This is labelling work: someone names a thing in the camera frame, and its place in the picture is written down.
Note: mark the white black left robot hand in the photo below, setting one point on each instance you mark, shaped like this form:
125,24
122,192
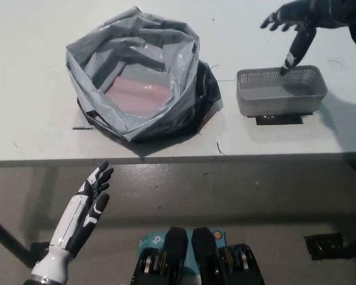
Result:
80,213

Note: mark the grey black plastic bag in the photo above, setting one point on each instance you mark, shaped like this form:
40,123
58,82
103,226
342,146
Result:
178,98

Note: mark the grey perforated rectangular basket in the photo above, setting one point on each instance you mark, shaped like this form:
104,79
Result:
279,104

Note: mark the teal printed box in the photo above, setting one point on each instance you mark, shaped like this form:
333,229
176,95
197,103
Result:
149,241

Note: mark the thin black tape strip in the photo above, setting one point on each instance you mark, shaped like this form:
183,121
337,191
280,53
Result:
82,128

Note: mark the black ribbed robot body block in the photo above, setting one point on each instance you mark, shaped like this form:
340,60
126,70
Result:
204,246
172,246

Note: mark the pink foam packet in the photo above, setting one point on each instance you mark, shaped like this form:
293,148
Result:
139,93

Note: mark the black tape patch on table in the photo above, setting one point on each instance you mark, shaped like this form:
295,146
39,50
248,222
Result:
280,119

